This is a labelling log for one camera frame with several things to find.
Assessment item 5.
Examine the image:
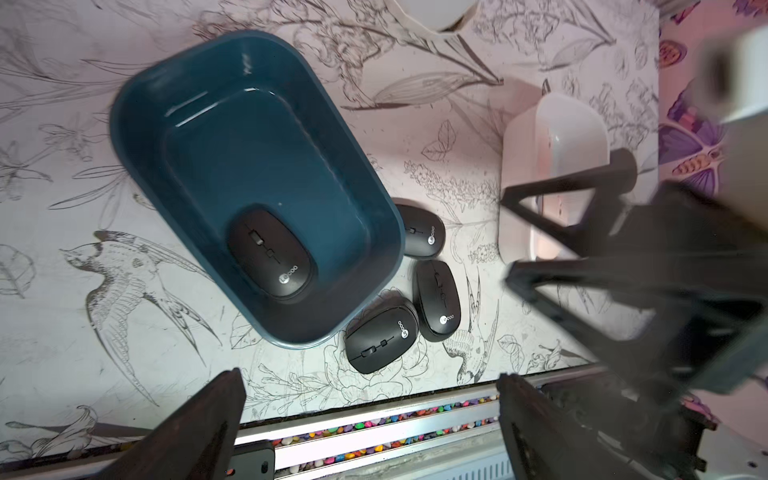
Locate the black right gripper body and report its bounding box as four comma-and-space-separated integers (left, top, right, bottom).
599, 182, 767, 396

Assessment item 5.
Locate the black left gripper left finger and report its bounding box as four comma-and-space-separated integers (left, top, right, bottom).
95, 368, 246, 479

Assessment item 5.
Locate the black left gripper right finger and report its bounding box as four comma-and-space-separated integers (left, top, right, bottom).
496, 374, 606, 479

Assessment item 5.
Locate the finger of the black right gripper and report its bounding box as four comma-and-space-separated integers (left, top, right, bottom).
505, 257, 660, 384
500, 148, 637, 255

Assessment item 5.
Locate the white storage box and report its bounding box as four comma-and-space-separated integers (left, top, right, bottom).
497, 93, 609, 264

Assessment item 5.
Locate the teal storage box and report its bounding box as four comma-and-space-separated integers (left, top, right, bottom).
109, 30, 404, 349

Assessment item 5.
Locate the black mouse bottom front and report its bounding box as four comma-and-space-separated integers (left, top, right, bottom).
344, 296, 419, 374

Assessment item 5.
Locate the potted green plant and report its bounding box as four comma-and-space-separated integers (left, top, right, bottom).
385, 0, 478, 33

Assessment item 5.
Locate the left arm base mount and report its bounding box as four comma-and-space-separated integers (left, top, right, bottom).
225, 440, 275, 480

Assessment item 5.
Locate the aluminium front rail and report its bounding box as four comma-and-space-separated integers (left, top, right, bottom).
235, 382, 500, 479

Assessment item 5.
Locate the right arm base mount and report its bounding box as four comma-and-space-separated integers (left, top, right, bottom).
540, 373, 717, 479

